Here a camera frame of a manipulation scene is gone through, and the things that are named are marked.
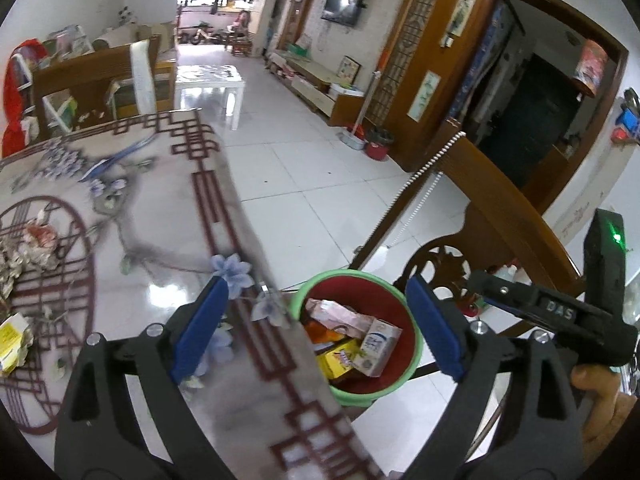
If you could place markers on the white cloth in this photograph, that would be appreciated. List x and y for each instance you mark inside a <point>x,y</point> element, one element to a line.
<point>144,77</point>

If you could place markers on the small framed picture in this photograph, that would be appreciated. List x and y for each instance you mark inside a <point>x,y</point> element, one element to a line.
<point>350,69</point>

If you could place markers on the wooden sofa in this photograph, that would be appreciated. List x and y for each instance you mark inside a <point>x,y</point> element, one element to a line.
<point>85,80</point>

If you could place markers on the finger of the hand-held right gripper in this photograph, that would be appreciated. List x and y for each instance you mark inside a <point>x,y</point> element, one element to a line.
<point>500,290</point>

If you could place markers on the low television cabinet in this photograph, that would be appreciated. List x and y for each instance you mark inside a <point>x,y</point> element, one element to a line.
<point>315,85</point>

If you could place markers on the person's right hand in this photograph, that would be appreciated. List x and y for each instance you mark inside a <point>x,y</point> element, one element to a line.
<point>600,405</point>

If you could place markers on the yellow crumpled wrapper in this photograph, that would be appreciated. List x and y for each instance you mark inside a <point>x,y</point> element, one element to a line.
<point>12,340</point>

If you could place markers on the small red bucket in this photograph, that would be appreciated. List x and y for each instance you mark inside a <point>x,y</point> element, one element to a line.
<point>378,145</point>

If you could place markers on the red cloth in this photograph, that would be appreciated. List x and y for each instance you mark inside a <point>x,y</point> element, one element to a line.
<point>20,110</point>

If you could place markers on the white coffee table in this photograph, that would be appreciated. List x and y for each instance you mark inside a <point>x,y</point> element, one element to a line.
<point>207,77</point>

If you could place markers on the crumpled wrapper with red print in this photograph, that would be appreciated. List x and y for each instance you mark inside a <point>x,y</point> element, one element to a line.
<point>42,235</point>

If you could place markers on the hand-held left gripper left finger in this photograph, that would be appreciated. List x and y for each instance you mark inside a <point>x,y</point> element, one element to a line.
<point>200,330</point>

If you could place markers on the blue and white milk carton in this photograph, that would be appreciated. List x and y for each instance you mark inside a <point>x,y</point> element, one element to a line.
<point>377,347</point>

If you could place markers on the green bucket with red inside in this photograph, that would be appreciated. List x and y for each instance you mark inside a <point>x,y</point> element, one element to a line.
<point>350,287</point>

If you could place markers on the child's bicycle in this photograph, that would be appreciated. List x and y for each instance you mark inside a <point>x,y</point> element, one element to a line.
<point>200,34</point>

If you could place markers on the carved wooden chair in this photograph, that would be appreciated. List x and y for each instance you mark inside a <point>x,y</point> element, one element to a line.
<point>515,205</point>

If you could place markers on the pink carton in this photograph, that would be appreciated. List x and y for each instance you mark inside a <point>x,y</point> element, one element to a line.
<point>335,312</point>

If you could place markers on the wall television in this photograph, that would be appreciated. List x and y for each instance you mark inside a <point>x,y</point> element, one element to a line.
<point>341,9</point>

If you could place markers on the short wall scroll painting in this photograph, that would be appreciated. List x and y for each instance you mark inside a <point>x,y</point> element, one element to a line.
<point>424,96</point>

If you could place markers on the dark door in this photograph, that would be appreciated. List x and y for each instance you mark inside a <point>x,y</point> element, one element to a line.
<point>530,115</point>

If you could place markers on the silver foil wrapper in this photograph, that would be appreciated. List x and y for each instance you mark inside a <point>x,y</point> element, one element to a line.
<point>10,270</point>

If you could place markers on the blue and red wall ornament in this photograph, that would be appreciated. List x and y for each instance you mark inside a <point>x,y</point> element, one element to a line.
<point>627,120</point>

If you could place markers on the tall wall scroll painting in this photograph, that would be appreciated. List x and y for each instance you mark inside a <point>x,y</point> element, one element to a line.
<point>465,10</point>

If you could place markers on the red printed lantern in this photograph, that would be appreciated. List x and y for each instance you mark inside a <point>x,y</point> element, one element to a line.
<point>591,67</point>

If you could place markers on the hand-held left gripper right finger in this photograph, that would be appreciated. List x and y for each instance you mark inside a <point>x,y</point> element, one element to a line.
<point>435,330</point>

